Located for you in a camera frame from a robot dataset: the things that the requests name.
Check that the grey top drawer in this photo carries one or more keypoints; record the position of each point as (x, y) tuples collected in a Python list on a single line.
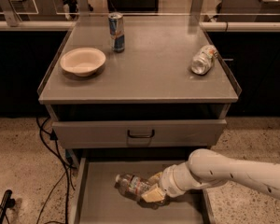
[(112, 134)]

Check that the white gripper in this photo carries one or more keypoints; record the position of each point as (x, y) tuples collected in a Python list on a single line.
[(165, 180)]

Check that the blue silver energy drink can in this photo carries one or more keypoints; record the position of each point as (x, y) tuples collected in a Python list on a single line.
[(116, 28)]

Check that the clear plastic water bottle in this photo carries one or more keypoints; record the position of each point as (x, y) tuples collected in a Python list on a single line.
[(132, 186)]

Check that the grey open middle drawer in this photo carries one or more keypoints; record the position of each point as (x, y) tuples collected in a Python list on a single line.
[(97, 198)]

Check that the white horizontal rail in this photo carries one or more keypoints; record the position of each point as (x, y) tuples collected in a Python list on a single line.
[(207, 26)]

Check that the black drawer handle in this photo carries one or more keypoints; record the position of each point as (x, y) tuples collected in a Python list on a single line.
[(141, 136)]

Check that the silver soda can lying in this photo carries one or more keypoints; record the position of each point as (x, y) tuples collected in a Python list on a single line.
[(204, 60)]

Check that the white paper bowl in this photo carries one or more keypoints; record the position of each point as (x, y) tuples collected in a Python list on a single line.
[(82, 62)]

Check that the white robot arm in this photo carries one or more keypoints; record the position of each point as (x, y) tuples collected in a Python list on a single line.
[(206, 168)]

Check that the black object on floor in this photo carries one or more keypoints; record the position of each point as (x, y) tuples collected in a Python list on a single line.
[(7, 203)]

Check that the clear acrylic barrier panel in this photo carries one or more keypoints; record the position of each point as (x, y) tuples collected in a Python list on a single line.
[(13, 12)]

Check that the grey drawer cabinet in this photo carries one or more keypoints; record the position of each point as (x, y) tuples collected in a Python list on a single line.
[(149, 80)]

